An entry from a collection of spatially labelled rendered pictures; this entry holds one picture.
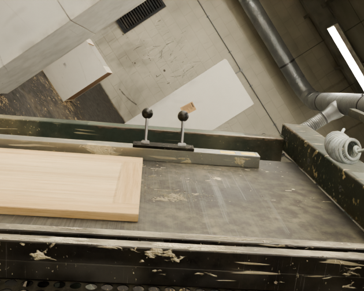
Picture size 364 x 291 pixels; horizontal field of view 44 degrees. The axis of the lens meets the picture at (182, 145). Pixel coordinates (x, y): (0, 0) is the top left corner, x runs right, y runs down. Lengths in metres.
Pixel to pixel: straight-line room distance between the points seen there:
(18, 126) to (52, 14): 1.96
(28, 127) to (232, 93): 3.42
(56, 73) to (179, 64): 3.59
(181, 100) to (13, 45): 1.97
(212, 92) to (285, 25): 4.87
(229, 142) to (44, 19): 2.24
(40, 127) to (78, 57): 4.58
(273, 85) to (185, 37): 2.03
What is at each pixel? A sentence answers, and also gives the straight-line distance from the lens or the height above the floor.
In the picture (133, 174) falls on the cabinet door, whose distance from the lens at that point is 1.26.
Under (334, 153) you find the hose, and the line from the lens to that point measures 1.11.
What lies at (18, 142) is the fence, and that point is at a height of 1.03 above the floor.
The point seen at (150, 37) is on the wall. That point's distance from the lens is 9.38.
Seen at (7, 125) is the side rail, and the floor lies 0.95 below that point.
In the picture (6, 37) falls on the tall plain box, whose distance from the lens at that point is 3.70.
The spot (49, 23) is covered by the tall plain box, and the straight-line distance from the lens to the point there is 3.60.
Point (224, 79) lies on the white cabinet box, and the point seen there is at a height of 1.92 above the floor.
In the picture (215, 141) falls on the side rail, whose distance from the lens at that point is 1.70.
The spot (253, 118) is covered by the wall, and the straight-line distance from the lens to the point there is 9.38.
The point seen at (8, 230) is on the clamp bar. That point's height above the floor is 1.20.
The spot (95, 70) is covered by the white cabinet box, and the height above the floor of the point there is 0.60.
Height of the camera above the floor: 1.59
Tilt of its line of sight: 5 degrees down
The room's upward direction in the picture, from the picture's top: 58 degrees clockwise
